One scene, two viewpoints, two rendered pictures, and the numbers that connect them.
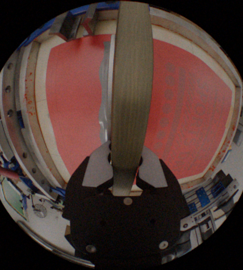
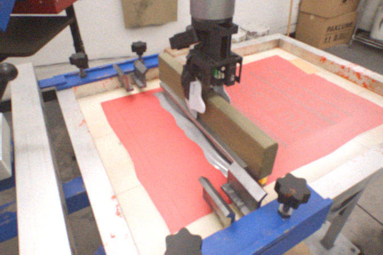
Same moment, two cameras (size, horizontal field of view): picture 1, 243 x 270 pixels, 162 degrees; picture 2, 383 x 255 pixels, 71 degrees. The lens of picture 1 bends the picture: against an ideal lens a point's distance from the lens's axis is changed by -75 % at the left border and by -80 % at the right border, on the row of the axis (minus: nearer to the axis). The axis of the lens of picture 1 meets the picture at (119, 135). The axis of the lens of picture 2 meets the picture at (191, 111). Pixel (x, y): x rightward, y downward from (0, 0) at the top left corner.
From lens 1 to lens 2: 58 cm
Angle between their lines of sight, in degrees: 79
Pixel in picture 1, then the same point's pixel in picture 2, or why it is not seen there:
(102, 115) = (180, 123)
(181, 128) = (245, 105)
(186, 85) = not seen: hidden behind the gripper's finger
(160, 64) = not seen: hidden behind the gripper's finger
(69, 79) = (139, 115)
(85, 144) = (176, 148)
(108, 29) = (149, 86)
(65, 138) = (149, 154)
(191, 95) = (229, 89)
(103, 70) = (164, 104)
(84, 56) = (144, 103)
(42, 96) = (105, 132)
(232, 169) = not seen: outside the picture
